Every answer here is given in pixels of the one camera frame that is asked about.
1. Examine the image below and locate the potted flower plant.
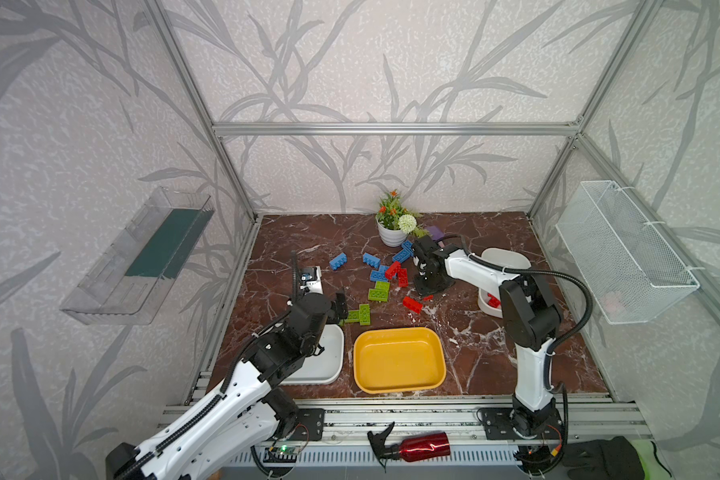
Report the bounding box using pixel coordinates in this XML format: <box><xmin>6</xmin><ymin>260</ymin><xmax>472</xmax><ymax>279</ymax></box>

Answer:
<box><xmin>375</xmin><ymin>190</ymin><xmax>426</xmax><ymax>247</ymax></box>

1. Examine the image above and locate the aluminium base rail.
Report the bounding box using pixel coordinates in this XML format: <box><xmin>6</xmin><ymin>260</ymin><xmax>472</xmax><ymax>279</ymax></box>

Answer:
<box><xmin>296</xmin><ymin>394</ymin><xmax>654</xmax><ymax>446</ymax></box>

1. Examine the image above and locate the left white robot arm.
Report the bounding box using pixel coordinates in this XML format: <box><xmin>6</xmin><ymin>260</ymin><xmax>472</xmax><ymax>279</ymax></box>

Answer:
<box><xmin>105</xmin><ymin>292</ymin><xmax>348</xmax><ymax>479</ymax></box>

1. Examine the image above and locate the clear wall shelf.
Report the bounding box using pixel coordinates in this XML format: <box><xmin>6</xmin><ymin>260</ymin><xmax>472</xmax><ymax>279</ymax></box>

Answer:
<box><xmin>60</xmin><ymin>187</ymin><xmax>215</xmax><ymax>326</ymax></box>

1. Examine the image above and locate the green circuit board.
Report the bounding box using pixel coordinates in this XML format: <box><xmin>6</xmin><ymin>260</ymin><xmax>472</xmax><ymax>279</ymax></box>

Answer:
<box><xmin>263</xmin><ymin>443</ymin><xmax>308</xmax><ymax>464</ymax></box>

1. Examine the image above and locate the blue lego lower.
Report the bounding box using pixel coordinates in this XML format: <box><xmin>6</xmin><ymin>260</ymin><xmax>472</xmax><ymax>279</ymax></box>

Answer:
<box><xmin>370</xmin><ymin>265</ymin><xmax>389</xmax><ymax>282</ymax></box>

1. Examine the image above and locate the red lego bottom brick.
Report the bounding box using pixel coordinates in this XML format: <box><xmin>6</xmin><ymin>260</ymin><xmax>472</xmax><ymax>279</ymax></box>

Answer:
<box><xmin>402</xmin><ymin>296</ymin><xmax>423</xmax><ymax>313</ymax></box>

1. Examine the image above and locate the green lego row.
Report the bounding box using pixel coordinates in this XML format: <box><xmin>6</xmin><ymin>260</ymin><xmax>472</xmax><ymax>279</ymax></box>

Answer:
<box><xmin>340</xmin><ymin>304</ymin><xmax>371</xmax><ymax>326</ymax></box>

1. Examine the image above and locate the purple pink toy shovel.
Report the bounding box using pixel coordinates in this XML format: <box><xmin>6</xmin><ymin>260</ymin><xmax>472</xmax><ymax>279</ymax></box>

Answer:
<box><xmin>426</xmin><ymin>226</ymin><xmax>445</xmax><ymax>242</ymax></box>

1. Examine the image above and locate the left white tray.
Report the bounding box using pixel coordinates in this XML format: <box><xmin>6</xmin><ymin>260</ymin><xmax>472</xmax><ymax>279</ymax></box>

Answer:
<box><xmin>282</xmin><ymin>324</ymin><xmax>345</xmax><ymax>386</ymax></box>

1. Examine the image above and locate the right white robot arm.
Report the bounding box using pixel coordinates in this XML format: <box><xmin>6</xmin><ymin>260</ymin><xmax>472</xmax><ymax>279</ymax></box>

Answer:
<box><xmin>412</xmin><ymin>236</ymin><xmax>594</xmax><ymax>439</ymax></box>

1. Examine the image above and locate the right white tray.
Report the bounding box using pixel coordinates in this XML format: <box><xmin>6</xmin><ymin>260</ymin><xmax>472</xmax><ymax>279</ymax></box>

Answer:
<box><xmin>477</xmin><ymin>248</ymin><xmax>531</xmax><ymax>318</ymax></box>

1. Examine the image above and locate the white wire basket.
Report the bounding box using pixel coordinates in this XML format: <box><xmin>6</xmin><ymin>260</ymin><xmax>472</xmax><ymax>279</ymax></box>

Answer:
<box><xmin>556</xmin><ymin>180</ymin><xmax>700</xmax><ymax>325</ymax></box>

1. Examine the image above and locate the white tray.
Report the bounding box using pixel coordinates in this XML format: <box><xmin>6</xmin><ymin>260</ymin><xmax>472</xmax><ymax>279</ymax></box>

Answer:
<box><xmin>477</xmin><ymin>248</ymin><xmax>531</xmax><ymax>318</ymax></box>
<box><xmin>282</xmin><ymin>324</ymin><xmax>345</xmax><ymax>386</ymax></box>

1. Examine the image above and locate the green lego pair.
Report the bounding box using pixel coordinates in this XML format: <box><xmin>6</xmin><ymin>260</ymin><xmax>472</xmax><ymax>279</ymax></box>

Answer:
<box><xmin>368</xmin><ymin>281</ymin><xmax>390</xmax><ymax>302</ymax></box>

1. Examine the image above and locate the red spray bottle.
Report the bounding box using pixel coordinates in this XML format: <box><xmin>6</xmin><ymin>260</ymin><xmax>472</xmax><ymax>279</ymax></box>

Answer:
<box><xmin>367</xmin><ymin>422</ymin><xmax>451</xmax><ymax>470</ymax></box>

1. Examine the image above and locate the yellow tray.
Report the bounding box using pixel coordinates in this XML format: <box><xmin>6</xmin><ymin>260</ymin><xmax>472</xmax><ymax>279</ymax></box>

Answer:
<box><xmin>352</xmin><ymin>327</ymin><xmax>446</xmax><ymax>395</ymax></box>

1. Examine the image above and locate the blue lego far left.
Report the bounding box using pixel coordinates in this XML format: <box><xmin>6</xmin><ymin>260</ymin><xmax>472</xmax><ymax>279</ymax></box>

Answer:
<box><xmin>329</xmin><ymin>253</ymin><xmax>348</xmax><ymax>271</ymax></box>

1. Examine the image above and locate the blue lego middle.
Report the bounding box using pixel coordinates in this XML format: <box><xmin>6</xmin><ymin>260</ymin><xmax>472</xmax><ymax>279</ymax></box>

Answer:
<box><xmin>362</xmin><ymin>253</ymin><xmax>381</xmax><ymax>269</ymax></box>

